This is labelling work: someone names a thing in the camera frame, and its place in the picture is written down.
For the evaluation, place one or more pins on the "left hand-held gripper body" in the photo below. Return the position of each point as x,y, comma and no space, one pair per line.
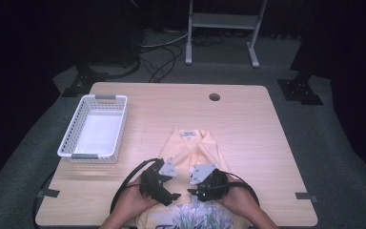
152,184

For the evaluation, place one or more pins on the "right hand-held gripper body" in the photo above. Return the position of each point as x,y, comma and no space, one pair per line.
214,184

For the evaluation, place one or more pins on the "cream shirt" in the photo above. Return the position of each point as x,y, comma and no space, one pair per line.
187,149

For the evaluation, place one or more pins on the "person's left hand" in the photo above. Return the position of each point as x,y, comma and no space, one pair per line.
133,200

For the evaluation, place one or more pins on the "person's right hand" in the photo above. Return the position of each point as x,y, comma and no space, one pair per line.
238,198

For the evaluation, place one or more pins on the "white plastic basket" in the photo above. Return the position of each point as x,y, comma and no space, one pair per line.
98,133

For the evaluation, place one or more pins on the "grey tape strip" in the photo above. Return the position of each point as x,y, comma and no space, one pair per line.
49,192
305,196

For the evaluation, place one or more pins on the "black stand base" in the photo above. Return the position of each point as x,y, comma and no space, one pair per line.
85,84
300,92

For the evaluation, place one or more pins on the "white metal stand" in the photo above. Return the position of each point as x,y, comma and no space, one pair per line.
224,20

